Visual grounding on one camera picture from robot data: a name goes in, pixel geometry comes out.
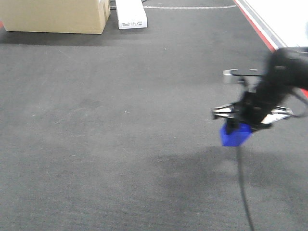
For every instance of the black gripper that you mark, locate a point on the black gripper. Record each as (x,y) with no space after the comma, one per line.
(257,115)

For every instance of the blue toy brick block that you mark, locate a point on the blue toy brick block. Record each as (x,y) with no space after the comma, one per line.
(237,137)

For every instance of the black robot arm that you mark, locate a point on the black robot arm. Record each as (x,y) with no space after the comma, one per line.
(287,70)

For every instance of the white long cardboard box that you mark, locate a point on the white long cardboard box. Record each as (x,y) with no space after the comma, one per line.
(131,14)

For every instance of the large brown cardboard box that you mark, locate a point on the large brown cardboard box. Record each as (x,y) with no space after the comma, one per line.
(55,16)

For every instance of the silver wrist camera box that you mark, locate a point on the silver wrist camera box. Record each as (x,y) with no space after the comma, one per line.
(232,76)

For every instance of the white panel with grey rail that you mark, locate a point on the white panel with grey rail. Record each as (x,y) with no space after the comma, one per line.
(272,16)

